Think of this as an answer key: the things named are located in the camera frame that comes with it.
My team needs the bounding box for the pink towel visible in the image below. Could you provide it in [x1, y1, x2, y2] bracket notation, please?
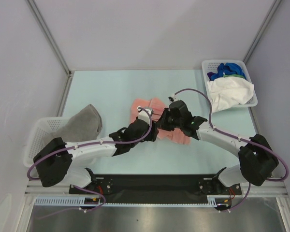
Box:
[130, 98, 191, 145]

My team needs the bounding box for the grey terry towel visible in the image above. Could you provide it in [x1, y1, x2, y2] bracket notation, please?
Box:
[42, 104, 102, 145]

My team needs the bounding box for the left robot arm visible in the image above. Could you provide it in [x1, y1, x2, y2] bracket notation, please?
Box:
[29, 119, 158, 193]

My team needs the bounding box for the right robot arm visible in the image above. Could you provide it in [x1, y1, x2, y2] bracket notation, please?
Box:
[157, 100, 278, 194]

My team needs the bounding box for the white basket with towels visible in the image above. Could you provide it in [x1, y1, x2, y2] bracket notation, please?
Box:
[202, 59, 258, 112]

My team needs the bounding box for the white towel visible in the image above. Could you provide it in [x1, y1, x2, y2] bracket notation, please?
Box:
[207, 76, 254, 113]

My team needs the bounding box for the blue towel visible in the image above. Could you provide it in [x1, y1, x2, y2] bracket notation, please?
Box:
[207, 62, 246, 81]

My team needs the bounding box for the empty white perforated basket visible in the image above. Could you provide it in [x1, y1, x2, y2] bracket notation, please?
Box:
[23, 116, 71, 167]

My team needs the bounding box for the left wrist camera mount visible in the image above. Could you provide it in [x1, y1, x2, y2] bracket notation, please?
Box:
[137, 106, 153, 124]

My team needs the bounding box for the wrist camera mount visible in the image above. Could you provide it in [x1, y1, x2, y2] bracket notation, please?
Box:
[137, 106, 153, 124]
[168, 94, 179, 102]

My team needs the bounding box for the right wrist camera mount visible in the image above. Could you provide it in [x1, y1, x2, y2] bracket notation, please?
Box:
[168, 94, 179, 102]

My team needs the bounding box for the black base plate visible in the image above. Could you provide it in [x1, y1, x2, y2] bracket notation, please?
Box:
[69, 173, 244, 205]

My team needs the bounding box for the aluminium rail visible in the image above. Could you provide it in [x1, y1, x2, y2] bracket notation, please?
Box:
[25, 174, 288, 197]

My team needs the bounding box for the grey slotted cable duct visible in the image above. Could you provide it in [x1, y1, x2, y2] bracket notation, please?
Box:
[35, 196, 107, 206]

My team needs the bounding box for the right aluminium frame post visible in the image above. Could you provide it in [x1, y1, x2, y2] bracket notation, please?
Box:
[243, 0, 284, 63]

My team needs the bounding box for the aluminium frame post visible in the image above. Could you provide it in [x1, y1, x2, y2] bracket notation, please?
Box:
[243, 0, 284, 63]
[25, 0, 72, 76]

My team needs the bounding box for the left aluminium frame post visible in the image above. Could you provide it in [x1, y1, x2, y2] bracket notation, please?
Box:
[25, 0, 72, 76]

